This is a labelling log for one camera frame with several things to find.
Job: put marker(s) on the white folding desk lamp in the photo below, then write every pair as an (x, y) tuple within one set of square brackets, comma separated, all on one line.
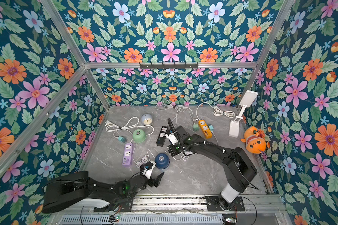
[(247, 99)]

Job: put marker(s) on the blue meat grinder front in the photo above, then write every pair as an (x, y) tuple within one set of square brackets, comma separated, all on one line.
[(162, 161)]

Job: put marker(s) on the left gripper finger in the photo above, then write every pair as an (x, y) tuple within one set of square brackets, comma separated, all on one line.
[(153, 183), (159, 177)]

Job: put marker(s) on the orange power strip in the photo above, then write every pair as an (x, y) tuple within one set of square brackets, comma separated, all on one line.
[(205, 129)]

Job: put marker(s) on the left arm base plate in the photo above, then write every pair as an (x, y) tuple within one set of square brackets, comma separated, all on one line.
[(124, 206)]

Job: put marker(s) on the purple power strip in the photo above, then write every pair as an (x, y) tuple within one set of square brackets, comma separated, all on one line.
[(128, 155)]

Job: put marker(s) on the pale blue table clock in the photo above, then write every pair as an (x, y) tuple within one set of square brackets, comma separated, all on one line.
[(147, 119)]

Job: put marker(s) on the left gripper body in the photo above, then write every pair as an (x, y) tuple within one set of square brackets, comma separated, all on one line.
[(141, 173)]

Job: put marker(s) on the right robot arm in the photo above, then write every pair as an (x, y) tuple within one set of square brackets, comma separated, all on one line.
[(238, 168)]

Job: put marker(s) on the black hook rail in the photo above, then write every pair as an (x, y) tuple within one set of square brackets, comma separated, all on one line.
[(162, 65)]

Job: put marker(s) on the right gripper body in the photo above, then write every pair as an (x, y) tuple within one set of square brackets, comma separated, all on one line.
[(174, 132)]

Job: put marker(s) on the green charger adapter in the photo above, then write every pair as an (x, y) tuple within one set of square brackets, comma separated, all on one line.
[(122, 139), (195, 127)]

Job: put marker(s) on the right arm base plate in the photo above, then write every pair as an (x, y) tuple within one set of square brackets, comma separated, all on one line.
[(215, 203)]

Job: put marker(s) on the orange clownfish plush toy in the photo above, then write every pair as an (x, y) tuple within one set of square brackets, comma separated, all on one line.
[(254, 141)]

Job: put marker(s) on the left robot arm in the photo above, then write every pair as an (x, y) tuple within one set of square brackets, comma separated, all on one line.
[(80, 189)]

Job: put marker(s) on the green meat grinder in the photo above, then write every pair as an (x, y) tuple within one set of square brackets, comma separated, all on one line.
[(139, 136)]

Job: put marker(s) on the black power strip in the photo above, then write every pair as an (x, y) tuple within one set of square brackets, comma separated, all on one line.
[(162, 136)]

